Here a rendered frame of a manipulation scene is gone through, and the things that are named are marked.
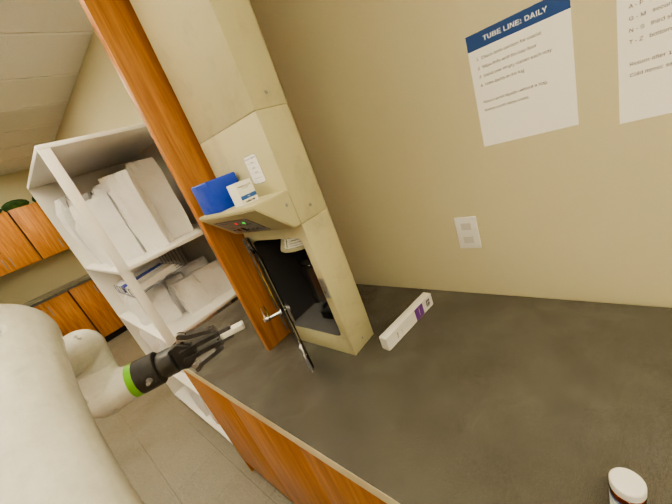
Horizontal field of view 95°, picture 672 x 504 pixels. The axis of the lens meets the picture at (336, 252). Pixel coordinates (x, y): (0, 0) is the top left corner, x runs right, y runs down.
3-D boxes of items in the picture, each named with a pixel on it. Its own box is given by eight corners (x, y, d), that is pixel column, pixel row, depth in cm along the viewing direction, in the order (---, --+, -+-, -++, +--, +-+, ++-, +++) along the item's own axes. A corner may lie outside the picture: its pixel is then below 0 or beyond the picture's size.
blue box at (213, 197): (231, 203, 100) (218, 177, 97) (247, 199, 93) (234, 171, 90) (204, 216, 94) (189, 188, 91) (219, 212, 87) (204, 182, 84)
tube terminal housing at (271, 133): (332, 301, 138) (259, 127, 112) (393, 309, 116) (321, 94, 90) (293, 338, 122) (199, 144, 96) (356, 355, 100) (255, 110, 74)
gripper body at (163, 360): (167, 385, 82) (201, 367, 85) (151, 361, 80) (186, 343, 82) (170, 370, 89) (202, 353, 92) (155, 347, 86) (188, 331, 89)
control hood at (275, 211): (241, 231, 106) (228, 204, 103) (302, 224, 84) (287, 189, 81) (212, 246, 99) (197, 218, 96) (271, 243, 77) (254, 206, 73)
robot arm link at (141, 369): (134, 353, 86) (151, 378, 89) (124, 377, 76) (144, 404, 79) (156, 343, 88) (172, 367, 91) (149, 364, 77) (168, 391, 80)
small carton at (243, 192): (250, 200, 88) (241, 180, 86) (259, 198, 85) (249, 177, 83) (235, 207, 85) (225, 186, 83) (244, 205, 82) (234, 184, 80)
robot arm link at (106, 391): (102, 413, 85) (82, 436, 74) (79, 374, 84) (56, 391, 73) (154, 386, 89) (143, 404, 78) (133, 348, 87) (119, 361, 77)
